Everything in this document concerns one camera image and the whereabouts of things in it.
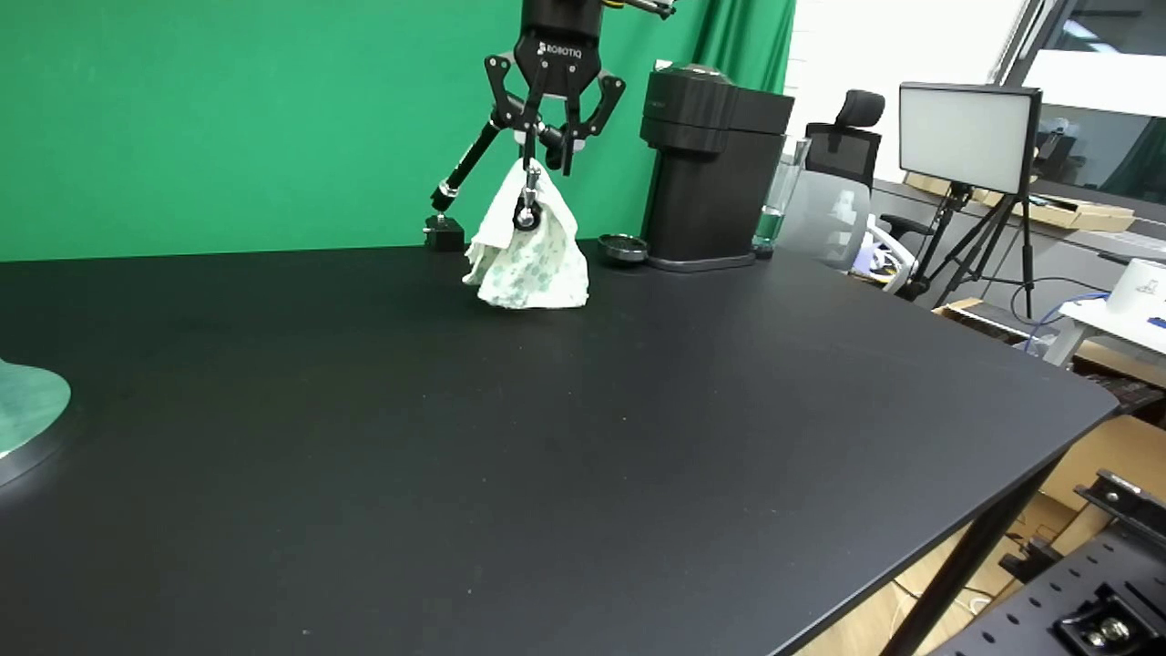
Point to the small black round cap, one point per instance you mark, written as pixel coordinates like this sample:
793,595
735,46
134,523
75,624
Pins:
619,249

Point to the white patterned towel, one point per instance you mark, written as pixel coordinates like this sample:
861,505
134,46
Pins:
527,252

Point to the black office chair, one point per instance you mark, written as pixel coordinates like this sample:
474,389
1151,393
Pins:
850,144

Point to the black table leg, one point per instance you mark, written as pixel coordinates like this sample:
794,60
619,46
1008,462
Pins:
970,551

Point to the black light tripod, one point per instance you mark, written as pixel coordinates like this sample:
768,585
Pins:
970,252

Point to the wooden desk in background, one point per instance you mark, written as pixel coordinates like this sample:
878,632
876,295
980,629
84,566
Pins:
1075,335

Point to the green backdrop curtain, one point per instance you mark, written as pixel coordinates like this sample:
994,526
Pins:
234,126

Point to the clear glass tray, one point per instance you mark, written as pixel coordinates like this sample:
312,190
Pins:
29,408

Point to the white LED light panel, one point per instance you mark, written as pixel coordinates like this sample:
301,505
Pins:
966,132

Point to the clear water tank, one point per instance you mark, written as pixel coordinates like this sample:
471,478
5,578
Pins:
811,215

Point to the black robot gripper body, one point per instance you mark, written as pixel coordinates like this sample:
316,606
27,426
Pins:
558,46

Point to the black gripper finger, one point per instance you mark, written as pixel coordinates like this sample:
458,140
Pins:
508,111
585,126

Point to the black perforated breadboard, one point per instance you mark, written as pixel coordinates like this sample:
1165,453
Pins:
1102,601

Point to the black metal clamp bracket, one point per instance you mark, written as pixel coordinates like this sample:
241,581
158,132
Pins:
1136,519

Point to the black coffee machine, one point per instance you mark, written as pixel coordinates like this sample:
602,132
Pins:
714,160

